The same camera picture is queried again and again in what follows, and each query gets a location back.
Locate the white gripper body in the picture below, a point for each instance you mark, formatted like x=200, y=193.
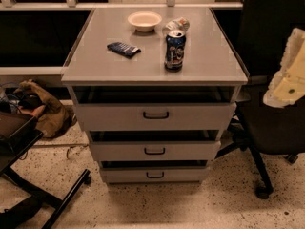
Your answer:
x=290, y=76

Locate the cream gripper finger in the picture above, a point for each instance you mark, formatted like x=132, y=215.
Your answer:
x=291, y=86

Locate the grey top drawer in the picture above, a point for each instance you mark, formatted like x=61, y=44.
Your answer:
x=154, y=117

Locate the grey drawer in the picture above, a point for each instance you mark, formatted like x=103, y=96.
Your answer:
x=154, y=175
x=154, y=150
x=154, y=117

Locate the grey drawer cabinet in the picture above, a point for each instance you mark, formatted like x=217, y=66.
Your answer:
x=211, y=73

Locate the grey middle drawer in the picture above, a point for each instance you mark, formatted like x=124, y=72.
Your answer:
x=154, y=150

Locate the grey bottom drawer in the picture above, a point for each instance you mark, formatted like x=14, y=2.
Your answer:
x=154, y=175

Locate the black office chair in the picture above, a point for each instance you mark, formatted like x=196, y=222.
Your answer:
x=264, y=29

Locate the blue soda can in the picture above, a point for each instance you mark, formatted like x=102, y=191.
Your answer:
x=175, y=45

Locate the crushed silver can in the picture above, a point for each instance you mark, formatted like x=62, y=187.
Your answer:
x=180, y=23

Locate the white bowl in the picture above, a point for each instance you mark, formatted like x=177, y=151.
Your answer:
x=144, y=21

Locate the dark blue snack packet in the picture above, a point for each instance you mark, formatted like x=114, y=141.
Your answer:
x=126, y=50

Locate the brown cloth bag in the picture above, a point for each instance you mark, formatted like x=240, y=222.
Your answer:
x=53, y=119

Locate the black shoe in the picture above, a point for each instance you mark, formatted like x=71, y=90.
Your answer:
x=20, y=213

